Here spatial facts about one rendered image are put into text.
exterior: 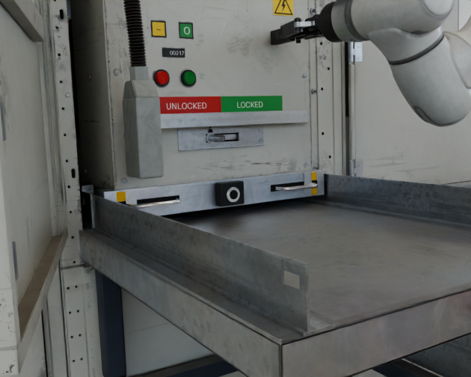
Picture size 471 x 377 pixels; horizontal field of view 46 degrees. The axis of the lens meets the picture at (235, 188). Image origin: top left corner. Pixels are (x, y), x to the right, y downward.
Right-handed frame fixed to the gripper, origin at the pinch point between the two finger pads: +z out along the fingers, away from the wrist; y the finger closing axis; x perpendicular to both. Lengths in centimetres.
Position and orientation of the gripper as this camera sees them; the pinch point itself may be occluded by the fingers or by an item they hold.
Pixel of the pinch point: (282, 36)
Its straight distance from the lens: 124.7
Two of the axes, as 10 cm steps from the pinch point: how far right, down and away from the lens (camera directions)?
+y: 8.6, -1.0, 5.1
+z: -5.2, -0.9, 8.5
